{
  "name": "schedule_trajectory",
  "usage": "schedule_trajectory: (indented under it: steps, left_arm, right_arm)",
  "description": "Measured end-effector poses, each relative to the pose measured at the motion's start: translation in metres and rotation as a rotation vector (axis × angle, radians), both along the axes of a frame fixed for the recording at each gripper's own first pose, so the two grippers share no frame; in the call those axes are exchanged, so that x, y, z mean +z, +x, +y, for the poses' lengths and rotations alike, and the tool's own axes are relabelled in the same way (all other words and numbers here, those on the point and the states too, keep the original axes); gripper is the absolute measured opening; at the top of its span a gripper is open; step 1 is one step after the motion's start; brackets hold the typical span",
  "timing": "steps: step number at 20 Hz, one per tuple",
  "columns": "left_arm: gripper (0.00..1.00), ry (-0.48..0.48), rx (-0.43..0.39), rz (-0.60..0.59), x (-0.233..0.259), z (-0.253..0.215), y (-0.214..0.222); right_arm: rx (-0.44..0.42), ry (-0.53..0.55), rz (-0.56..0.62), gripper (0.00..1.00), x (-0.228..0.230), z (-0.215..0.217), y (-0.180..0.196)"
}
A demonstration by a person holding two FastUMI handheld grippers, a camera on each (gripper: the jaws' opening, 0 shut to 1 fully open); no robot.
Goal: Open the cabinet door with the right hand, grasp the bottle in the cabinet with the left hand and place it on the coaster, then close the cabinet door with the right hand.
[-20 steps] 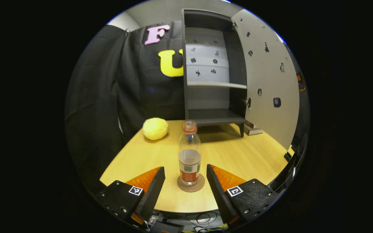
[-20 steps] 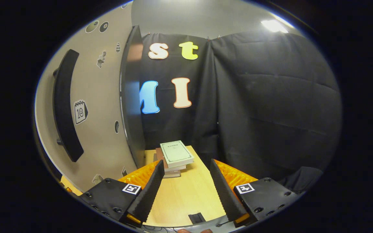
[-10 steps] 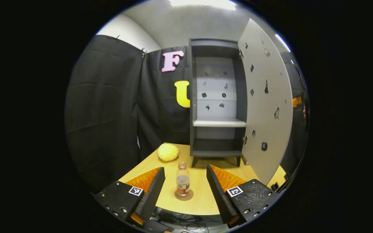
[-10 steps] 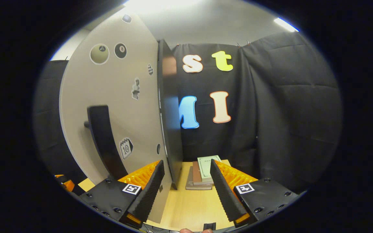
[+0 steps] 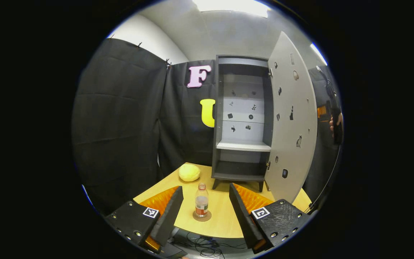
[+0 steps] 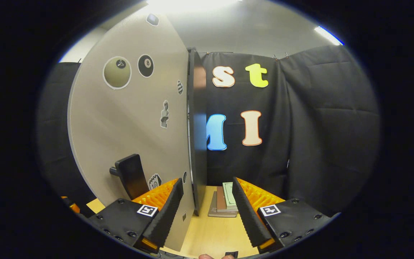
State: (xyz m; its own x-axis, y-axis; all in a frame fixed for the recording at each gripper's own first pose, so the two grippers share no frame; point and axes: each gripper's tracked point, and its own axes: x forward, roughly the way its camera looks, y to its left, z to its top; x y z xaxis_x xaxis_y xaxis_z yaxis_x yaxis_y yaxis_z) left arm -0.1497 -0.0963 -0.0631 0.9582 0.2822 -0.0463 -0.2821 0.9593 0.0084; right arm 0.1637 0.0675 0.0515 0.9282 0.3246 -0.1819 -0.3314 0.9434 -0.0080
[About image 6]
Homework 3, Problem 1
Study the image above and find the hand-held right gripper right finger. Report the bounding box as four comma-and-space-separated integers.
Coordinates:
232, 176, 337, 253

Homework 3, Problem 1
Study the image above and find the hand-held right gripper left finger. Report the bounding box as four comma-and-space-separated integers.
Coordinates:
88, 177, 184, 253

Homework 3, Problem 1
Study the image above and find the black cabinet door handle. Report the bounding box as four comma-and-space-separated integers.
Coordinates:
109, 154, 150, 200

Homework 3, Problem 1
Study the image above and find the grey cabinet door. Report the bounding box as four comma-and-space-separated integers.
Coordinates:
67, 13, 195, 252

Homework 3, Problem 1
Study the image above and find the brown book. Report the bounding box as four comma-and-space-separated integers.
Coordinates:
216, 186, 237, 213

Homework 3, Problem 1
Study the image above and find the grey book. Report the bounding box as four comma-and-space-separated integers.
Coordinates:
208, 191, 238, 218

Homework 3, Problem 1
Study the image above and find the black backdrop cloth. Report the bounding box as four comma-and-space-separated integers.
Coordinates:
36, 45, 382, 216

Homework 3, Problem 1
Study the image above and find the ceiling light panel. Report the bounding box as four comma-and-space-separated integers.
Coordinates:
314, 26, 345, 46
146, 0, 243, 14

